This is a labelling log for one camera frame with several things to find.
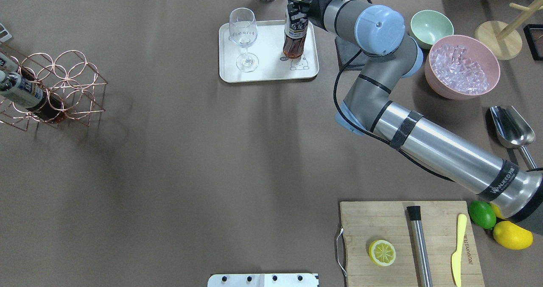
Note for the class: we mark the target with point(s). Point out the steel muddler black tip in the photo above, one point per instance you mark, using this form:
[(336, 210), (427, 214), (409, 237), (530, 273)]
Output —
[(422, 261)]

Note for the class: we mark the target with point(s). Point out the grey folded cloth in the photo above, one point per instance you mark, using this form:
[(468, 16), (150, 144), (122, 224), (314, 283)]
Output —
[(345, 51)]

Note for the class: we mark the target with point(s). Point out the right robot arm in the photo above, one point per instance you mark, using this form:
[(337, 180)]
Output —
[(372, 107)]

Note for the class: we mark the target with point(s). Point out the bamboo cutting board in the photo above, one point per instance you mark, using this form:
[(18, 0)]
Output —
[(365, 222)]

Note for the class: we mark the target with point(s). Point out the yellow plastic knife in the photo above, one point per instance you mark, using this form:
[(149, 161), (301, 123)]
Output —
[(456, 258)]

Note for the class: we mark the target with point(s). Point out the half lemon slice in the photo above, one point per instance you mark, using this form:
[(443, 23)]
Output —
[(382, 253)]

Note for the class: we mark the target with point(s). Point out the black wire glass rack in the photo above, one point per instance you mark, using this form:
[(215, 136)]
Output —
[(534, 37)]

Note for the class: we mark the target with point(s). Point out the clear wine glass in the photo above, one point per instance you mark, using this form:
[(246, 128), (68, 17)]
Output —
[(243, 32)]

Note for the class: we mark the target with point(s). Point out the yellow lemon lower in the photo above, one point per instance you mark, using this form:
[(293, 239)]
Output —
[(512, 236)]

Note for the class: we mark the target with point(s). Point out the yellow lemon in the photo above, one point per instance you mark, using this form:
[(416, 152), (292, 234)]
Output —
[(512, 236), (497, 211)]

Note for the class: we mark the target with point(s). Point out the tea bottle back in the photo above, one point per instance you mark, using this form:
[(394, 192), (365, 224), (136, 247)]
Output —
[(31, 97)]

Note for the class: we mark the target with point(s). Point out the cream rabbit tray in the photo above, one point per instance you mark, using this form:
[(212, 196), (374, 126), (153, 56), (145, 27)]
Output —
[(273, 65)]

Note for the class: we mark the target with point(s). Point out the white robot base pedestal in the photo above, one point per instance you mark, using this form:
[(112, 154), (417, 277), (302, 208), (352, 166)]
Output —
[(264, 280)]

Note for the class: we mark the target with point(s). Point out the copper wire bottle basket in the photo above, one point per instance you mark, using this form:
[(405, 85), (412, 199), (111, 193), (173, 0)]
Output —
[(70, 77)]

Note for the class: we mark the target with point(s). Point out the green empty bowl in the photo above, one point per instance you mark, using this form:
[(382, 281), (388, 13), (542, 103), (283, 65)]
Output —
[(429, 26)]

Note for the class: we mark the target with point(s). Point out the green lime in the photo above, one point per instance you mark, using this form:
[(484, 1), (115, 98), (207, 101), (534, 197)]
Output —
[(482, 215)]

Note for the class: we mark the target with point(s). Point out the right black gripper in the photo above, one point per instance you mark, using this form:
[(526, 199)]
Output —
[(314, 9)]

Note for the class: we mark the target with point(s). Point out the steel ice scoop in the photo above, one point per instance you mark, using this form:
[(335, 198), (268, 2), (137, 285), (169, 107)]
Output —
[(513, 132)]

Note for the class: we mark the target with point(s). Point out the wooden cup tree stand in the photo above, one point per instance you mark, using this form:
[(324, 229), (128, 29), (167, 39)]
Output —
[(503, 39)]

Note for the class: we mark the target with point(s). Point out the yellow lemon upper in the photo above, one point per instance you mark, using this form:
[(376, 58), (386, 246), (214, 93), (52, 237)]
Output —
[(497, 211)]

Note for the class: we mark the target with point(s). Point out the pink bowl of ice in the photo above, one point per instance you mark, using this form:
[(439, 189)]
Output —
[(459, 67)]

